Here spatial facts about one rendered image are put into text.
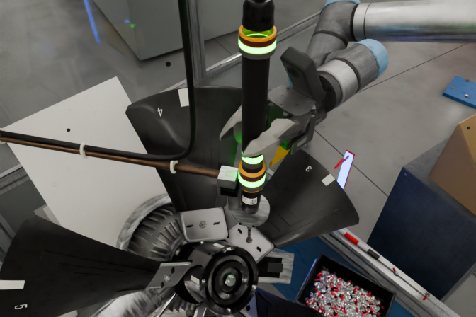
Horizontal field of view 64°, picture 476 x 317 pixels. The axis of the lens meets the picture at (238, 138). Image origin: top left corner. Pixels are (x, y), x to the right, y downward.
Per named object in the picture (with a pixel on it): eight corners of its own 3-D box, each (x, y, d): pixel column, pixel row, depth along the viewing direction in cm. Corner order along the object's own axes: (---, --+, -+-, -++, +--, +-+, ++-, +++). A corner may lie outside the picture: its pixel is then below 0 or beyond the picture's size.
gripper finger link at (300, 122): (287, 150, 53) (317, 117, 58) (288, 142, 52) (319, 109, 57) (260, 136, 55) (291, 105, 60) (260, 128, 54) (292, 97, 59)
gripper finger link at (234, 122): (222, 160, 58) (270, 136, 61) (220, 133, 54) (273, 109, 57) (211, 148, 60) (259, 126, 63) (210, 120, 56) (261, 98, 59)
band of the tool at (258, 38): (235, 59, 45) (235, 37, 42) (243, 40, 48) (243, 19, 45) (271, 64, 44) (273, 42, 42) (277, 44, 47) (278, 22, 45)
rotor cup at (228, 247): (152, 276, 72) (178, 296, 61) (198, 214, 78) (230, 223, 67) (203, 315, 77) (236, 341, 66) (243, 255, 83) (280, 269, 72)
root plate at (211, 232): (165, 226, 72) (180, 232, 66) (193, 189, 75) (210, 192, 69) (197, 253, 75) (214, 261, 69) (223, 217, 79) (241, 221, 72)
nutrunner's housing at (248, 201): (237, 225, 70) (237, -24, 38) (241, 208, 73) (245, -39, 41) (258, 228, 70) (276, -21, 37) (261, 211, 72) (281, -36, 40)
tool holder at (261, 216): (216, 221, 68) (214, 188, 61) (225, 190, 73) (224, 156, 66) (265, 231, 67) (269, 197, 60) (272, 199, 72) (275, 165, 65)
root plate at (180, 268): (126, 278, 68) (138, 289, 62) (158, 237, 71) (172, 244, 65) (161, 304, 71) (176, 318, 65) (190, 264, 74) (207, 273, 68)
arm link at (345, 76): (362, 71, 62) (322, 51, 66) (346, 83, 60) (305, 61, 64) (352, 106, 67) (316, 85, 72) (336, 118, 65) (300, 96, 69)
